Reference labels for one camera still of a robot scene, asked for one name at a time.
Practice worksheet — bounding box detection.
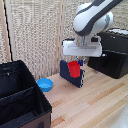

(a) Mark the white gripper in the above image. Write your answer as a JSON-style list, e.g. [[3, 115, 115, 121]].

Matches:
[[62, 39, 103, 67]]

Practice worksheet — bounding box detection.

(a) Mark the red plastic cup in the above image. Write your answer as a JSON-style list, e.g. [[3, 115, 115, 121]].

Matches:
[[67, 60, 82, 79]]

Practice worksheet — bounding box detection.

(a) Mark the dark blue rectangular box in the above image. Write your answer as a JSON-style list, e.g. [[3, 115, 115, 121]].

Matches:
[[59, 59, 85, 89]]

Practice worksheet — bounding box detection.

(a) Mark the black equipment case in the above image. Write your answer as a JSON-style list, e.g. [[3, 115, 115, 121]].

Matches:
[[87, 28, 128, 80]]

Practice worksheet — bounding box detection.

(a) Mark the blue plastic bowl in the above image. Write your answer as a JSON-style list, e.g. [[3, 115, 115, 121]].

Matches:
[[36, 77, 54, 93]]

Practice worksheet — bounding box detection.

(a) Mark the black fabric storage bin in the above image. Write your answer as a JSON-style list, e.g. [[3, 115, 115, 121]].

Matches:
[[0, 59, 53, 128]]

